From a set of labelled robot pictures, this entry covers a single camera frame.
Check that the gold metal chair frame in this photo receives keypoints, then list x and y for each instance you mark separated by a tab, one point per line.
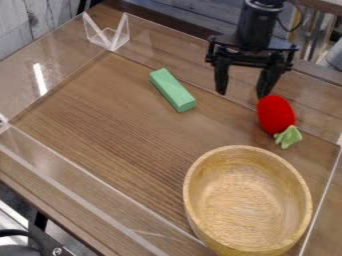
316	16

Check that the clear acrylic corner bracket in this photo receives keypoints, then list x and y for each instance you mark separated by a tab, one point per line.
109	38

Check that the green rectangular block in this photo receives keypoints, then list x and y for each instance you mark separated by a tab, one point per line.
173	90

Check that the red plush strawberry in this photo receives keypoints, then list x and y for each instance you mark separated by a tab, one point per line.
278	121

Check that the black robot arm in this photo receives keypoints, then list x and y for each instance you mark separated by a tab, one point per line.
253	47

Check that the wooden bowl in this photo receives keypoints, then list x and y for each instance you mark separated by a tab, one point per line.
248	201

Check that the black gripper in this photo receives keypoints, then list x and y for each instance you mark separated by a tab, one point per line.
274	59

